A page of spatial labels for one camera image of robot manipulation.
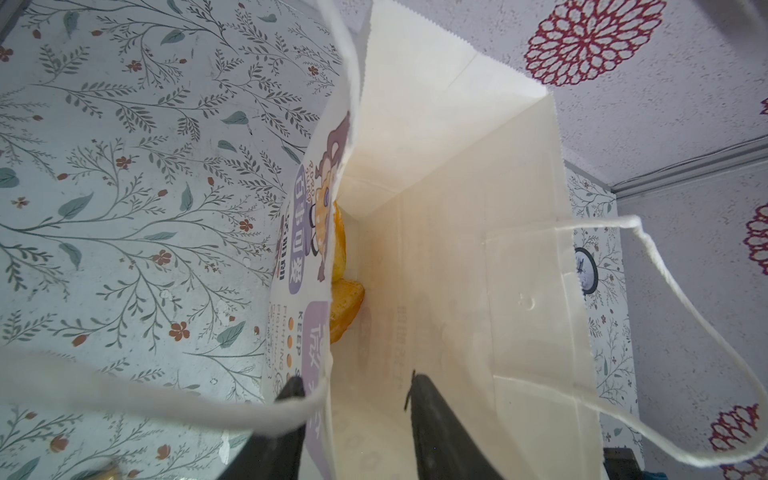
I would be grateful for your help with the ridged yellow fake bread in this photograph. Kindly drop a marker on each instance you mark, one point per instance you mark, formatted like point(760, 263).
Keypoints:
point(339, 262)

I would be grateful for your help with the small black alarm clock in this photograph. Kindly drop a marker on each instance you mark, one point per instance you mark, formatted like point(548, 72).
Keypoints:
point(587, 271)

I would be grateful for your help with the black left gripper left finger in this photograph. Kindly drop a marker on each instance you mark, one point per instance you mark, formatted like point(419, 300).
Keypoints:
point(268, 458)

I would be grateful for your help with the round orange fake bun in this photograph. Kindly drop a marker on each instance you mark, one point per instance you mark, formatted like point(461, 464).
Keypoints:
point(347, 298)

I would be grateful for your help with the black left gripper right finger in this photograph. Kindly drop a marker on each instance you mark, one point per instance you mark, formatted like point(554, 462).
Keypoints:
point(443, 447)

